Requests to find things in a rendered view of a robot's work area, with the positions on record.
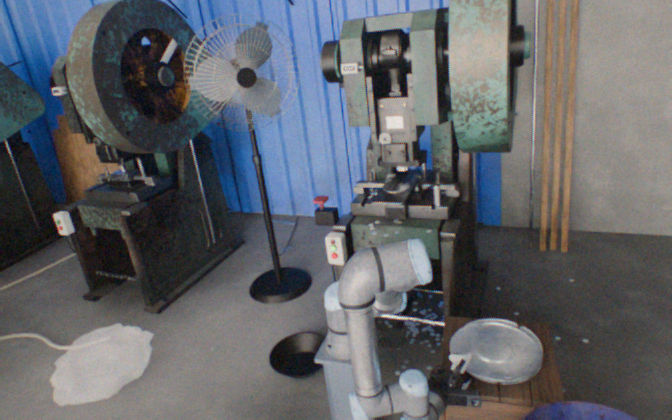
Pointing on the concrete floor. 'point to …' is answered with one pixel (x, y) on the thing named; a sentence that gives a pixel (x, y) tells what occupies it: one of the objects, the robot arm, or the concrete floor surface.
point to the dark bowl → (296, 355)
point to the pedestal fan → (278, 288)
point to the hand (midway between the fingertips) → (471, 366)
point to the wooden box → (537, 389)
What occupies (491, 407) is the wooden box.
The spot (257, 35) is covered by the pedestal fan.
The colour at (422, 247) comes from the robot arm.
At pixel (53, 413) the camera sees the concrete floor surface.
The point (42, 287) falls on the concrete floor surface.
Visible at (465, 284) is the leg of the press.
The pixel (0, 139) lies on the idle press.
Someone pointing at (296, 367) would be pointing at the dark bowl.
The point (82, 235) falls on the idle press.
